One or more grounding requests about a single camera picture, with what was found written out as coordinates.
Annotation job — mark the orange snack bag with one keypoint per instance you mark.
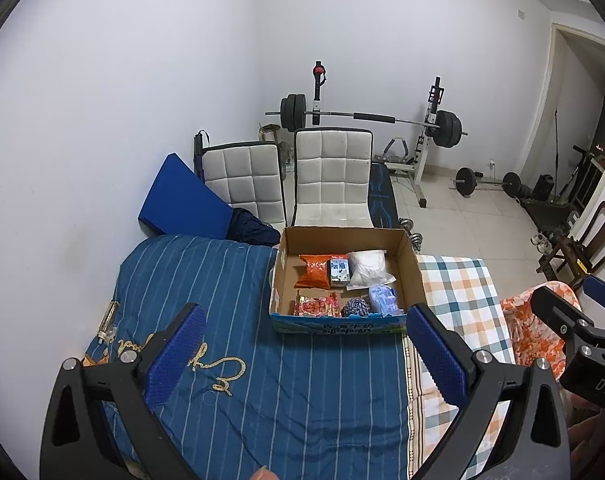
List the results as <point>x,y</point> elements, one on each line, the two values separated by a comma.
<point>316,274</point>

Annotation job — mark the white powder plastic bag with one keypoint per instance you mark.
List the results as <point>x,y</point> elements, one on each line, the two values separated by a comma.
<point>368,269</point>

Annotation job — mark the white shoes pair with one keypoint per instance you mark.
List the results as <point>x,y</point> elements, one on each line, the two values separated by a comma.
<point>542,243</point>

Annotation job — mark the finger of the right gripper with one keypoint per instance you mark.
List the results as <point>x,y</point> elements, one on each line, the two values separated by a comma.
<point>570,324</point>
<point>594,288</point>

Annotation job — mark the chrome dumbbell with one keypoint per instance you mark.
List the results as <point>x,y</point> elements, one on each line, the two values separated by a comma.
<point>415,238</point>

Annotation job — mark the light blue tissue pack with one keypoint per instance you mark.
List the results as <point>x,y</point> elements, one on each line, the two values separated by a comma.
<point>383,301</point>

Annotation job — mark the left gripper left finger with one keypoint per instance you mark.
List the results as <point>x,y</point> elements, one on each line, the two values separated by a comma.
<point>77,442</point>

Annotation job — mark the white barbell rack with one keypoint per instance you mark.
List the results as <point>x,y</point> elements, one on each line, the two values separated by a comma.
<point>412,165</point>

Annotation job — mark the dark blue cloth bundle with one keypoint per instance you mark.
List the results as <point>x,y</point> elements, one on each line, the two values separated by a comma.
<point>246,228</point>

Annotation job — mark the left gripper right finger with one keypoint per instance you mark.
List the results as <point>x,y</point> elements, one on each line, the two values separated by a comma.
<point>533,440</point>

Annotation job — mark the pure milk carton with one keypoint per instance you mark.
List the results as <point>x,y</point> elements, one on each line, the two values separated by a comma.
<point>339,271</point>

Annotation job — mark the white quilted chair right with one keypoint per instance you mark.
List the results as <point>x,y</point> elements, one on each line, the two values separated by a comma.
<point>332,177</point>

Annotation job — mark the red candy packet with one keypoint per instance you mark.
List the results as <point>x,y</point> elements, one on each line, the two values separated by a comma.
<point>326,306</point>

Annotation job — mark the blue weight bench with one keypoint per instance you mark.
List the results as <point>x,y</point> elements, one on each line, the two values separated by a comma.
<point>381,199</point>

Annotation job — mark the white quilted chair left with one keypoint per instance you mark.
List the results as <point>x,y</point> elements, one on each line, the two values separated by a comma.
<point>246,175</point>

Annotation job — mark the dark wooden chair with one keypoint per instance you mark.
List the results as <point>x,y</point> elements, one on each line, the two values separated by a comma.
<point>584,256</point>

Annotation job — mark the orange white floral cushion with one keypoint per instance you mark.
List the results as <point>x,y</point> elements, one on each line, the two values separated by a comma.
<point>530,337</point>

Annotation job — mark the blue striped blanket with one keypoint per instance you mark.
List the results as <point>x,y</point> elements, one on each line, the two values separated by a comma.
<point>305,407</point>

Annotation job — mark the white quilted chair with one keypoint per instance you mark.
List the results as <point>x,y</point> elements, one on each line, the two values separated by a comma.
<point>332,177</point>
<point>246,175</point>

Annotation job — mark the barbell on floor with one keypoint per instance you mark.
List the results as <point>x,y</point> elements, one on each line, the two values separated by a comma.
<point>467,180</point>

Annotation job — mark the dark blue knitted ball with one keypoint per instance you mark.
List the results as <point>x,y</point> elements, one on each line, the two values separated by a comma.
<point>357,307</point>

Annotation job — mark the cardboard box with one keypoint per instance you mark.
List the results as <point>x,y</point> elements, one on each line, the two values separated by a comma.
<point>333,240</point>

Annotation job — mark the plaid checkered cloth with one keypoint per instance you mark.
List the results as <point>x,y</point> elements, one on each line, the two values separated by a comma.
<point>461,293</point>

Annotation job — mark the blue foam mat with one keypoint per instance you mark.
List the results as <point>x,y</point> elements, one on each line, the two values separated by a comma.
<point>180,203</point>

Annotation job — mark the barbell on rack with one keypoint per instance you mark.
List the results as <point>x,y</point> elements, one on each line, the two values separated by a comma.
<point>445,128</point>

